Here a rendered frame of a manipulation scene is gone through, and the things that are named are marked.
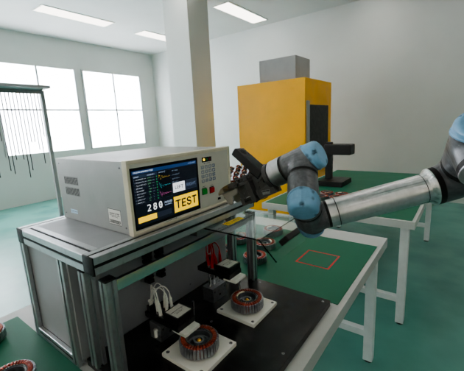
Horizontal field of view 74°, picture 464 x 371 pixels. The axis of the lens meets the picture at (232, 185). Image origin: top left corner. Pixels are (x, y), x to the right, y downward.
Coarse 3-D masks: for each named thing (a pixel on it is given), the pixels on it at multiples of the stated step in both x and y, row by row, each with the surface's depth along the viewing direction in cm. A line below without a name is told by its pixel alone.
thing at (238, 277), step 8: (200, 264) 114; (216, 264) 108; (224, 264) 108; (232, 264) 108; (208, 272) 110; (216, 272) 108; (224, 272) 106; (232, 272) 106; (240, 272) 110; (208, 280) 112; (232, 280) 105
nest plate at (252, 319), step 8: (224, 304) 108; (264, 304) 107; (272, 304) 107; (224, 312) 104; (232, 312) 104; (256, 312) 103; (264, 312) 103; (240, 320) 100; (248, 320) 99; (256, 320) 99
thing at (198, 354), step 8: (200, 328) 91; (208, 328) 90; (192, 336) 90; (200, 336) 89; (208, 336) 89; (216, 336) 87; (184, 344) 84; (192, 344) 84; (200, 344) 84; (208, 344) 84; (216, 344) 85; (184, 352) 83; (192, 352) 83; (200, 352) 82; (208, 352) 83
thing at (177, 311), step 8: (176, 304) 94; (152, 312) 94; (168, 312) 90; (176, 312) 90; (184, 312) 90; (192, 312) 91; (160, 320) 91; (168, 320) 89; (176, 320) 87; (184, 320) 89; (192, 320) 91; (176, 328) 87; (184, 328) 89; (192, 328) 89; (184, 336) 86
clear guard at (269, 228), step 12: (240, 216) 113; (252, 216) 113; (264, 216) 112; (276, 216) 111; (288, 216) 110; (204, 228) 103; (216, 228) 102; (228, 228) 101; (240, 228) 101; (252, 228) 100; (264, 228) 99; (276, 228) 99; (288, 228) 102; (264, 240) 92; (276, 240) 95; (300, 240) 102; (276, 252) 91; (288, 252) 94
